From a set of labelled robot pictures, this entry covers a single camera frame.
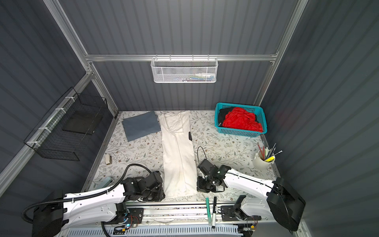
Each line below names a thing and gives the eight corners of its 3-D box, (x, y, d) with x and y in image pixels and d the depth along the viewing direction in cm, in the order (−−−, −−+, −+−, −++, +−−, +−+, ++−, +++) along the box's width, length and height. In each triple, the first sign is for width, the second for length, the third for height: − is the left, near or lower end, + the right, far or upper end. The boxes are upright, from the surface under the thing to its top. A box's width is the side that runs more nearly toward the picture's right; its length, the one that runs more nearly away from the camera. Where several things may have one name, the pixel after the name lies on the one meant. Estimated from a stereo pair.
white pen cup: (252, 170, 91) (259, 161, 82) (248, 157, 96) (254, 148, 87) (268, 170, 91) (276, 161, 82) (264, 157, 96) (271, 148, 87)
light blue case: (102, 191, 83) (99, 189, 80) (100, 185, 85) (96, 183, 82) (113, 183, 86) (110, 181, 83) (111, 178, 88) (107, 175, 85)
